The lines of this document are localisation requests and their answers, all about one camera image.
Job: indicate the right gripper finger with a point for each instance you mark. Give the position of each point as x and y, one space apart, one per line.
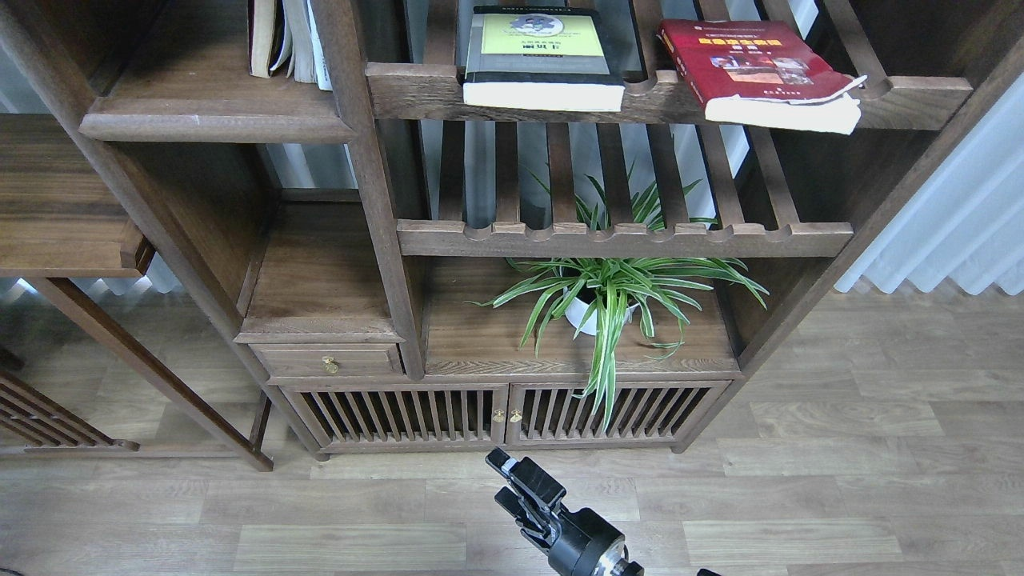
530 481
516 508

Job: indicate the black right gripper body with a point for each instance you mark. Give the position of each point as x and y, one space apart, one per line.
578 543

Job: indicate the red paperback book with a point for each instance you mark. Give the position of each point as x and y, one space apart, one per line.
760 73

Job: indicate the upright white books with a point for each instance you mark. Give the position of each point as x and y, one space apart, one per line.
307 61

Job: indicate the brass cabinet door knobs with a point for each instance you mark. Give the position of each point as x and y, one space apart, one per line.
513 416

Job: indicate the white plant pot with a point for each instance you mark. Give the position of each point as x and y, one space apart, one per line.
576 311

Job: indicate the green spider plant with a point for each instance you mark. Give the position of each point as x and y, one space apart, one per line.
621 285

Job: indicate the brass drawer knob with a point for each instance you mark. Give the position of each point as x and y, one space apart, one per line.
330 365

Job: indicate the dark wooden bookshelf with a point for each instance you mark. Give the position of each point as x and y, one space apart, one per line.
358 224

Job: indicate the yellow and black book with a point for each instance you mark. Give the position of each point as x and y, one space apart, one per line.
530 57

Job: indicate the white curtain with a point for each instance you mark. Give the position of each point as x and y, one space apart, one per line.
965 225

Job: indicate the upright tan book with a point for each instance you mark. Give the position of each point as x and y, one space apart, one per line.
264 30

